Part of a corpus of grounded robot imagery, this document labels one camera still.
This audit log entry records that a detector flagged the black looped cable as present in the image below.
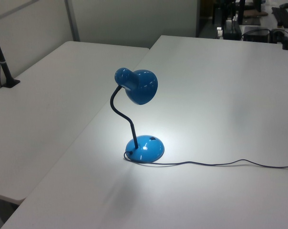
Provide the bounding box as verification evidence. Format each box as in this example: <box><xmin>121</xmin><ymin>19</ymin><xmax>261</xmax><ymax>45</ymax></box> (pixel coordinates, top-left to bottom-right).
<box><xmin>241</xmin><ymin>28</ymin><xmax>271</xmax><ymax>39</ymax></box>

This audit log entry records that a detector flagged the black camera stand with clamp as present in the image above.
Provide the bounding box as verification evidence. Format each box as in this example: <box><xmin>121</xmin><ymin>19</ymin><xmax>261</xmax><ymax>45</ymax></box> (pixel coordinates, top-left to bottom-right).
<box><xmin>0</xmin><ymin>21</ymin><xmax>21</xmax><ymax>89</ymax></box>

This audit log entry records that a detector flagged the black box device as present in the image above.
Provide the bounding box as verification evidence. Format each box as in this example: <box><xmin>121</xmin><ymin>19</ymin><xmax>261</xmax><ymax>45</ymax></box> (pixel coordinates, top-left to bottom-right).
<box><xmin>243</xmin><ymin>30</ymin><xmax>270</xmax><ymax>43</ymax></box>

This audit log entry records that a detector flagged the blue desk lamp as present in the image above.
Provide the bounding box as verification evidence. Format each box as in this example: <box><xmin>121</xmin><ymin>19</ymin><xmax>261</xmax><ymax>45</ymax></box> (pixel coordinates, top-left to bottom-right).
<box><xmin>110</xmin><ymin>67</ymin><xmax>165</xmax><ymax>164</ymax></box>

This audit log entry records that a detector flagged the black lamp power cable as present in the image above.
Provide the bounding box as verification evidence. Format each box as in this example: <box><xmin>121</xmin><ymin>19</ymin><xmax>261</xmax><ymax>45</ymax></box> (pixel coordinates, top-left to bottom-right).
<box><xmin>123</xmin><ymin>150</ymin><xmax>288</xmax><ymax>169</ymax></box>

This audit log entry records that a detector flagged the dark background rack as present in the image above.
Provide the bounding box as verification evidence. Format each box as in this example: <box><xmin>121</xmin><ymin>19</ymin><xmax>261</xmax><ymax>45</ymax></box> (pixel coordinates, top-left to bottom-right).
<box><xmin>212</xmin><ymin>0</ymin><xmax>231</xmax><ymax>25</ymax></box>

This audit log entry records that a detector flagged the black flat slanted board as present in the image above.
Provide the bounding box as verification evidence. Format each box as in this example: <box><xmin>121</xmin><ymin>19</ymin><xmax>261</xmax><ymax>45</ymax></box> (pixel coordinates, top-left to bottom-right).
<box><xmin>271</xmin><ymin>3</ymin><xmax>288</xmax><ymax>28</ymax></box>

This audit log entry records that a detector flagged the brown flat object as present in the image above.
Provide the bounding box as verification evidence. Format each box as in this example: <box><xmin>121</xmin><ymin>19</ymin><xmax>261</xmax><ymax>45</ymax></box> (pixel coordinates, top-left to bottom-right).
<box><xmin>243</xmin><ymin>9</ymin><xmax>268</xmax><ymax>18</ymax></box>

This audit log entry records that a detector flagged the grey partition frame post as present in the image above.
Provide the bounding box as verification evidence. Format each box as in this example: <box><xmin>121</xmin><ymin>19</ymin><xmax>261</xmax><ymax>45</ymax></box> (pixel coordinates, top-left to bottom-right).
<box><xmin>63</xmin><ymin>0</ymin><xmax>81</xmax><ymax>42</ymax></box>

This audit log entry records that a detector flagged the dark robot gripper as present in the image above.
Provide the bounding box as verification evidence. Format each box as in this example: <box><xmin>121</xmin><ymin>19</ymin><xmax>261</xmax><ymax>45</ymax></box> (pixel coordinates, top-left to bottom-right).
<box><xmin>223</xmin><ymin>20</ymin><xmax>243</xmax><ymax>39</ymax></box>

